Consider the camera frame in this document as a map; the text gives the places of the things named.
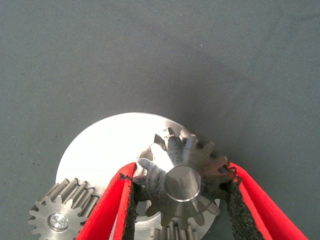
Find round metal plate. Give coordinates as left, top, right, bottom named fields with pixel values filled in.
left=55, top=111, right=222, bottom=240

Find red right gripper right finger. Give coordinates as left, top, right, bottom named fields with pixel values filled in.
left=221, top=161, right=310, bottom=240

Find small steel gear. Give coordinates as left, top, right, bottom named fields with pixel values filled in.
left=152, top=220, right=201, bottom=240
left=131, top=126, right=230, bottom=230
left=27, top=177, right=101, bottom=240

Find dark grey table cloth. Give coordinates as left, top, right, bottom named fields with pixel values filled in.
left=0, top=0, right=320, bottom=240

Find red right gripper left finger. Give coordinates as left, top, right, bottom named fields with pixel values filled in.
left=75, top=161, right=139, bottom=240

